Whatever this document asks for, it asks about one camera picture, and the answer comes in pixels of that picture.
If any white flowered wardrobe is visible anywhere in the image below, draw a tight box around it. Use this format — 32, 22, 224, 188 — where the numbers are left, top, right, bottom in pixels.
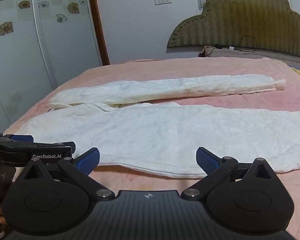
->
0, 0, 103, 133

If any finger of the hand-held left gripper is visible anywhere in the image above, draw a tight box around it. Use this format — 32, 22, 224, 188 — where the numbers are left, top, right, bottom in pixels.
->
4, 134, 34, 143
32, 141, 76, 155

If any brown wooden frame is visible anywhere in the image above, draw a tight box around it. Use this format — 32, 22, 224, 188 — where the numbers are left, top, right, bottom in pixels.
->
86, 0, 111, 65

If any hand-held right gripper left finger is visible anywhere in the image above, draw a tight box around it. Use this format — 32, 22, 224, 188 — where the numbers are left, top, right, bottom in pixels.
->
23, 147, 115, 201

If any grey pillow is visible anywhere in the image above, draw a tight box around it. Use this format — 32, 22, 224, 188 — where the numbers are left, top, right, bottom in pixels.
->
198, 45, 300, 66

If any olive padded headboard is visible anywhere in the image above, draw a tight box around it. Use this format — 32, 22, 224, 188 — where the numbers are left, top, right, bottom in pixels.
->
166, 0, 300, 58

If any black cable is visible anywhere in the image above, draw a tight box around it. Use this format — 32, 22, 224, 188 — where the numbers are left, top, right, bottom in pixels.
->
234, 35, 258, 53

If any white textured towel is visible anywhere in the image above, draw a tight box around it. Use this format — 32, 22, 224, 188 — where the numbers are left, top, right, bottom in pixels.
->
15, 74, 300, 179

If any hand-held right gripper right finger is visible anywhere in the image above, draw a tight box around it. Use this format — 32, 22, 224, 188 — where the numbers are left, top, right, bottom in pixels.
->
181, 147, 278, 200

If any pink blanket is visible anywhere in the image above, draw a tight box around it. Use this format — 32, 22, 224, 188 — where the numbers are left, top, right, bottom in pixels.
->
2, 57, 300, 238

